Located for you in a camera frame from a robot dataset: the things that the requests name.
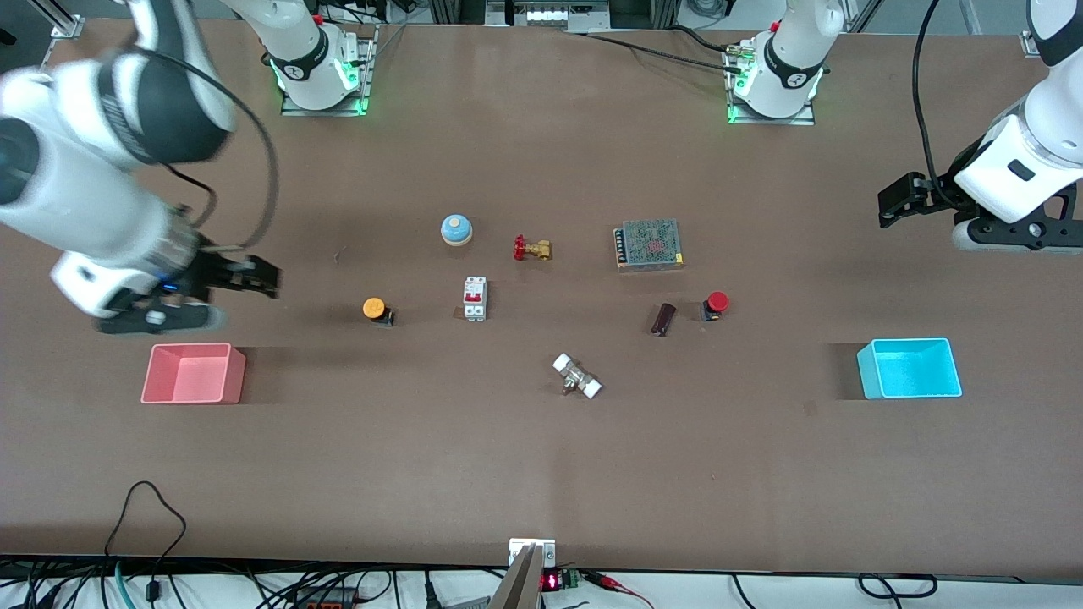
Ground black base power cable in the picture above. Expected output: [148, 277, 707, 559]
[584, 25, 747, 65]

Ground red alligator clip lead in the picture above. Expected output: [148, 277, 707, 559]
[590, 572, 654, 609]

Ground right arm black gripper cable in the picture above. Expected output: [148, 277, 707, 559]
[127, 47, 280, 255]

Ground metal fitting white caps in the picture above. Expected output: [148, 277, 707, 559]
[552, 353, 603, 400]

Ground blue plastic bin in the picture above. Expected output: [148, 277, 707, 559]
[856, 337, 964, 400]

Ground left arm black gripper cable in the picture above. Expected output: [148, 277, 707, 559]
[911, 0, 961, 189]

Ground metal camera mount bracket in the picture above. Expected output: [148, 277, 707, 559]
[489, 538, 558, 609]

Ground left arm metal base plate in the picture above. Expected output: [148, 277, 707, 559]
[724, 41, 817, 127]

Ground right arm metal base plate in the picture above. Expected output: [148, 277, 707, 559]
[281, 24, 377, 118]

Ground thin black looped cable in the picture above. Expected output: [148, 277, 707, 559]
[103, 480, 188, 597]

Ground arm black gripper cable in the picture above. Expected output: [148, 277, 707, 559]
[127, 47, 280, 255]
[911, 0, 961, 189]

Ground black coiled cable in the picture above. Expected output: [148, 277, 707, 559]
[858, 573, 939, 601]

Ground metal mesh power supply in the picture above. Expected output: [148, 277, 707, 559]
[613, 218, 685, 272]

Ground pink plastic bin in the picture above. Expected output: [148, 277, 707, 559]
[140, 342, 247, 405]

